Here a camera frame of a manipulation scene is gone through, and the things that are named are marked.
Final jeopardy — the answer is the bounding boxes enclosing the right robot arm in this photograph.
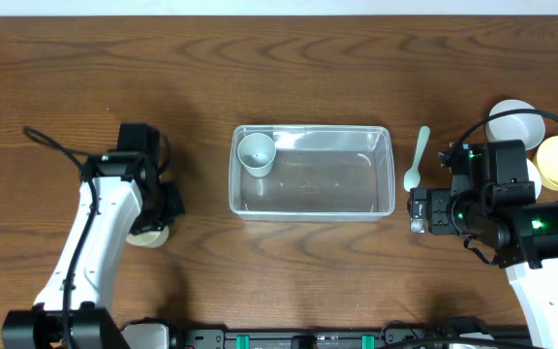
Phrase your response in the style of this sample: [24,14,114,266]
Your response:
[408,140,558,348]

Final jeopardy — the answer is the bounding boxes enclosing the grey plastic bowl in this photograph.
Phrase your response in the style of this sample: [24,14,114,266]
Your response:
[485,99,545,150]

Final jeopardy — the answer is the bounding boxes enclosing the clear plastic storage box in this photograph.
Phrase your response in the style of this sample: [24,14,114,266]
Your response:
[229,125,396,221]

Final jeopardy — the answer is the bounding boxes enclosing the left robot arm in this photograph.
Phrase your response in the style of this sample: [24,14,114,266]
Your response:
[1,123,185,348]

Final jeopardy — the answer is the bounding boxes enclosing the cream white plastic cup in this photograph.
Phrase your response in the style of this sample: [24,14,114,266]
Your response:
[126,226,170,248]

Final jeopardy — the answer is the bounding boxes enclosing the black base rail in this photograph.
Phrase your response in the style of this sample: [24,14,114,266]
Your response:
[123,317,546,349]

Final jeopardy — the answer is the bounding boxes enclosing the mint green plastic spoon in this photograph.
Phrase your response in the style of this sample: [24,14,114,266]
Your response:
[403,126,431,192]

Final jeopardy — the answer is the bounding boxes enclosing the white plastic bowl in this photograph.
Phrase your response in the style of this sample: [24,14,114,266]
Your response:
[526,159,543,199]

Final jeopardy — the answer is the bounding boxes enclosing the grey plastic cup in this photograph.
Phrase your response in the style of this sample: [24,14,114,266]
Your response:
[236,133,277,177]

